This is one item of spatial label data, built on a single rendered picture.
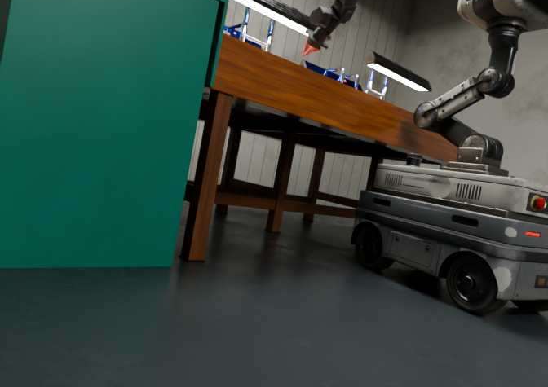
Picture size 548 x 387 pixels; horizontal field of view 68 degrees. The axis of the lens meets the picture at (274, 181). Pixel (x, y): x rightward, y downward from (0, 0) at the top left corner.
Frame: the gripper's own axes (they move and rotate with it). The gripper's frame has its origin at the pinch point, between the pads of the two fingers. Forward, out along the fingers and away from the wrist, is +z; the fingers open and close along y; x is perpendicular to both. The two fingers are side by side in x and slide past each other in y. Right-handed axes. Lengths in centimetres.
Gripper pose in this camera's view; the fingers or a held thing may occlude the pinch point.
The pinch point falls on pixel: (303, 54)
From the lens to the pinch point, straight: 181.7
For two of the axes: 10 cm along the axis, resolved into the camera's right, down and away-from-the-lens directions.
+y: -7.7, -1.2, -6.2
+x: 2.5, 8.5, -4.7
